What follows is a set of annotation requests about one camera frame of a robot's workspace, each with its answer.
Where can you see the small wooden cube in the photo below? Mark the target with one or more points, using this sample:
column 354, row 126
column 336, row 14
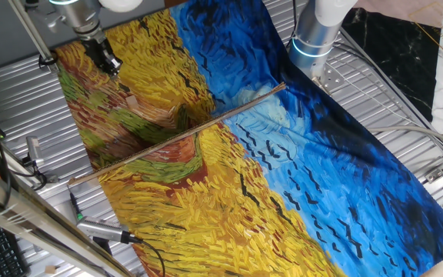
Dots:
column 50, row 269
column 131, row 101

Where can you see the pink sheet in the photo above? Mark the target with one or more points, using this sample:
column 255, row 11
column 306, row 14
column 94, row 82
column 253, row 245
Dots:
column 394, row 9

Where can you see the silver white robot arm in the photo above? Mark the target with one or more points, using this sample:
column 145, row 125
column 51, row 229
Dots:
column 317, row 27

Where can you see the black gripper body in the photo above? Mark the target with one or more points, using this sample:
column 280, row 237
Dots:
column 98, row 54

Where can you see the slim aluminium pole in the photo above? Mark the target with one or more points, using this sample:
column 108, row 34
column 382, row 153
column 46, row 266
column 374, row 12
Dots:
column 33, row 34

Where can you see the green black pen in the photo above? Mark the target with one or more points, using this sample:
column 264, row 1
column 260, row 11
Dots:
column 76, row 209

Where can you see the black marble sheet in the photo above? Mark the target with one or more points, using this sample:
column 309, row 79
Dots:
column 394, row 57

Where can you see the painted wheat field cloth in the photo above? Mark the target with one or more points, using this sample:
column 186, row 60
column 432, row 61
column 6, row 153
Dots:
column 283, row 173

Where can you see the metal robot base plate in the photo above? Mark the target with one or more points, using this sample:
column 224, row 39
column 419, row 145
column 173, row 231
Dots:
column 333, row 79

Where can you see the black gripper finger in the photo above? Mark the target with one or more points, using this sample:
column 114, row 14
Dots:
column 110, row 70
column 116, row 64

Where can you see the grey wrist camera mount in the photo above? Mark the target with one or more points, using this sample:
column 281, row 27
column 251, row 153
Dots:
column 46, row 17

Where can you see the aluminium frame beam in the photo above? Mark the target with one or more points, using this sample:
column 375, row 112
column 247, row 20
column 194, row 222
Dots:
column 33, row 221

